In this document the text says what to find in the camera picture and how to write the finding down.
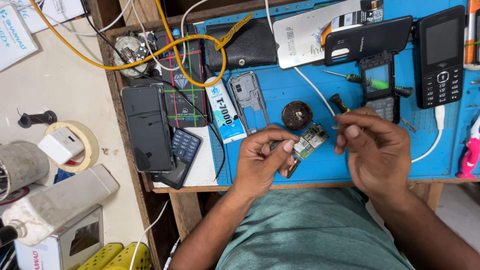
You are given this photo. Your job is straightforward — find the person's left hand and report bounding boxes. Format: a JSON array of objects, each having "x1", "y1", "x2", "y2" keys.
[{"x1": 232, "y1": 125, "x2": 301, "y2": 200}]

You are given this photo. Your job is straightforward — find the person's right hand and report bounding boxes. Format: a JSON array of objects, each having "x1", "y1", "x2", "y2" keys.
[{"x1": 333, "y1": 107, "x2": 413, "y2": 202}]

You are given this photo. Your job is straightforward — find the small black flex part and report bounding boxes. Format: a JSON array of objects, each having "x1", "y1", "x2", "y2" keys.
[{"x1": 286, "y1": 157, "x2": 301, "y2": 179}]

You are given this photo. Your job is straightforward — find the green phone circuit board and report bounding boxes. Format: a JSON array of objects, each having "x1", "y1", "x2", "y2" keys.
[{"x1": 292, "y1": 123, "x2": 330, "y2": 160}]

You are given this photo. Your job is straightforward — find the black yellow handled screwdriver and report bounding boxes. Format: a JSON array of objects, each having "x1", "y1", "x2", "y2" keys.
[{"x1": 329, "y1": 93, "x2": 352, "y2": 114}]

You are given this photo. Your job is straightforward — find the metal tweezers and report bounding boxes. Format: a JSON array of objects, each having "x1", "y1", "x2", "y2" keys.
[{"x1": 399, "y1": 116, "x2": 417, "y2": 134}]

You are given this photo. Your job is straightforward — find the white board sheet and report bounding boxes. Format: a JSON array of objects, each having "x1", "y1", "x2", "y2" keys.
[{"x1": 153, "y1": 125, "x2": 230, "y2": 188}]

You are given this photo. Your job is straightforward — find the white glue tube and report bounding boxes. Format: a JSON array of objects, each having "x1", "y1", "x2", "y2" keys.
[{"x1": 203, "y1": 64, "x2": 248, "y2": 145}]

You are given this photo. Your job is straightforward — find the round brown solder tin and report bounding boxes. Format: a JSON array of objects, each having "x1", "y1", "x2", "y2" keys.
[{"x1": 281, "y1": 100, "x2": 314, "y2": 131}]

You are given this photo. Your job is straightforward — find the dark blue keypad calculator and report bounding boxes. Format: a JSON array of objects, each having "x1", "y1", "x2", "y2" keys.
[{"x1": 151, "y1": 128, "x2": 203, "y2": 190}]

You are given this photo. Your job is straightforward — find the opened black keypad phone front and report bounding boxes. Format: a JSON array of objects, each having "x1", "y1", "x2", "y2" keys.
[{"x1": 359, "y1": 50, "x2": 401, "y2": 125}]

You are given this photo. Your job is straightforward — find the blue repair mat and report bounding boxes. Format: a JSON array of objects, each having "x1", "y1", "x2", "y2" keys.
[{"x1": 195, "y1": 0, "x2": 480, "y2": 187}]

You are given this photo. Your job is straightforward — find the person's green shirt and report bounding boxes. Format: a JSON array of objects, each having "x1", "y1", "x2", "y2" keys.
[{"x1": 215, "y1": 187, "x2": 415, "y2": 270}]

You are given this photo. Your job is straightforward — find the pink plastic toy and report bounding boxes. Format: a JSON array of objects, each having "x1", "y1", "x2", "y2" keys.
[{"x1": 455, "y1": 115, "x2": 480, "y2": 180}]

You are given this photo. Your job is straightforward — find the black box with rubber bands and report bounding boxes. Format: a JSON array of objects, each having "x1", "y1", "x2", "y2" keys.
[{"x1": 154, "y1": 24, "x2": 209, "y2": 128}]

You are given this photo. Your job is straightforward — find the black smartphone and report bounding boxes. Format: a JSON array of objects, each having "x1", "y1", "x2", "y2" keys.
[{"x1": 120, "y1": 84, "x2": 176, "y2": 173}]

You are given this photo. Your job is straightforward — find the black keypad feature phone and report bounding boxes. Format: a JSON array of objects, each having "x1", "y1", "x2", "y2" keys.
[{"x1": 415, "y1": 5, "x2": 466, "y2": 110}]

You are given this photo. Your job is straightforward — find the black phone back cover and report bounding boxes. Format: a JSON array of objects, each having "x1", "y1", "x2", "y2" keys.
[{"x1": 323, "y1": 15, "x2": 414, "y2": 67}]

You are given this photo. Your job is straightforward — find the black leather wallet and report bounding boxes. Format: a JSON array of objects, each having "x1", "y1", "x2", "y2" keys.
[{"x1": 204, "y1": 17, "x2": 278, "y2": 72}]

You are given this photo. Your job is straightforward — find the yellow flat strip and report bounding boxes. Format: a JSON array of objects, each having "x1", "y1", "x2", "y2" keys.
[{"x1": 215, "y1": 13, "x2": 254, "y2": 52}]

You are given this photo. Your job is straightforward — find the black white card packet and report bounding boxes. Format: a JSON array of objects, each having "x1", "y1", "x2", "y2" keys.
[{"x1": 320, "y1": 0, "x2": 384, "y2": 49}]

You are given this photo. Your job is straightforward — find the orange sticks in white holder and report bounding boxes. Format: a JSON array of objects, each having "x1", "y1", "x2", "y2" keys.
[{"x1": 463, "y1": 0, "x2": 480, "y2": 71}]

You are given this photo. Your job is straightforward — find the cream masking tape roll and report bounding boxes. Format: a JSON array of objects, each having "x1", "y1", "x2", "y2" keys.
[{"x1": 43, "y1": 120, "x2": 100, "y2": 173}]

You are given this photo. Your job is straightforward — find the round metal tin with parts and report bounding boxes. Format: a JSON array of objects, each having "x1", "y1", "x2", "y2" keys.
[{"x1": 113, "y1": 31, "x2": 157, "y2": 79}]

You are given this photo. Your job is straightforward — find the large white plastic bottle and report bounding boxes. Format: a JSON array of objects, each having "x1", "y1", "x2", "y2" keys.
[{"x1": 0, "y1": 163, "x2": 121, "y2": 249}]

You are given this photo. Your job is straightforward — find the white charger adapter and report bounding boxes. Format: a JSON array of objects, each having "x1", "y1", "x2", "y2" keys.
[{"x1": 37, "y1": 126, "x2": 85, "y2": 166}]

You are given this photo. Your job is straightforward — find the white cardboard phone box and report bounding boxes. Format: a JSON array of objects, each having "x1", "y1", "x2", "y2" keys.
[{"x1": 14, "y1": 204, "x2": 104, "y2": 270}]

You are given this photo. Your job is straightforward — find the grey metal cylinder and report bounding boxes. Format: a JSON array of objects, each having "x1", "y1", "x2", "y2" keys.
[{"x1": 0, "y1": 140, "x2": 50, "y2": 202}]

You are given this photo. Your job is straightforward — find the white printed paper packet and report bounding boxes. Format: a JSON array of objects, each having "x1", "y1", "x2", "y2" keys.
[
  {"x1": 15, "y1": 0, "x2": 88, "y2": 34},
  {"x1": 0, "y1": 4, "x2": 38, "y2": 73}
]

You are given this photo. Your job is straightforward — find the grey phone middle frame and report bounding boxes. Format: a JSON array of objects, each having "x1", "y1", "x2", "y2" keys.
[{"x1": 228, "y1": 71, "x2": 272, "y2": 136}]

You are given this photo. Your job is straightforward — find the green handled screwdriver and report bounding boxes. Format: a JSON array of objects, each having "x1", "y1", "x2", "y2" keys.
[{"x1": 322, "y1": 69, "x2": 414, "y2": 98}]

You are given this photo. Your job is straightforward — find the thick white charging cable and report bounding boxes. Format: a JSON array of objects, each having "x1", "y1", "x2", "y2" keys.
[{"x1": 264, "y1": 0, "x2": 446, "y2": 164}]

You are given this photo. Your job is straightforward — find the thin black cable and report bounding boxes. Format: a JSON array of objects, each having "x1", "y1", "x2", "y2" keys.
[{"x1": 80, "y1": 0, "x2": 226, "y2": 181}]

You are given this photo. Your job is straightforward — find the thin white cable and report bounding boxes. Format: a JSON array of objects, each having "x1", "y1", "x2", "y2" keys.
[
  {"x1": 129, "y1": 199, "x2": 172, "y2": 270},
  {"x1": 130, "y1": 0, "x2": 211, "y2": 72},
  {"x1": 0, "y1": 0, "x2": 133, "y2": 37}
]

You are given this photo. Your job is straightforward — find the yellow cable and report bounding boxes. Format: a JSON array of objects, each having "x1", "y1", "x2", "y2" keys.
[{"x1": 29, "y1": 0, "x2": 228, "y2": 89}]

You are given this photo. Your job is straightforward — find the black tool handle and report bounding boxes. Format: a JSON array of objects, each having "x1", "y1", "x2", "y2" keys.
[{"x1": 17, "y1": 110, "x2": 58, "y2": 129}]

